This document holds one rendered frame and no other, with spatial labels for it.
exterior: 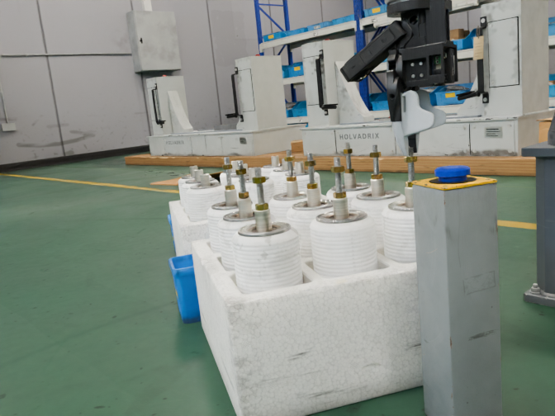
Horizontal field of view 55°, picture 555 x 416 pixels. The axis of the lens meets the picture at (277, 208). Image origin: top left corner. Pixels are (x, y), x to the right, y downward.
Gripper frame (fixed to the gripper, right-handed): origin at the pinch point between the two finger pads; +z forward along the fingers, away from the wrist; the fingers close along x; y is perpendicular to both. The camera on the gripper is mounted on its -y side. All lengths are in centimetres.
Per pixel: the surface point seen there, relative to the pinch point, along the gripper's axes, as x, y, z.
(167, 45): 471, -494, -102
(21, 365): -29, -65, 34
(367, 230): -10.2, -2.5, 10.7
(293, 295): -22.0, -8.3, 16.8
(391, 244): -4.3, -1.4, 14.3
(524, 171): 183, -12, 32
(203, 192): 14, -54, 10
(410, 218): -4.7, 1.7, 10.1
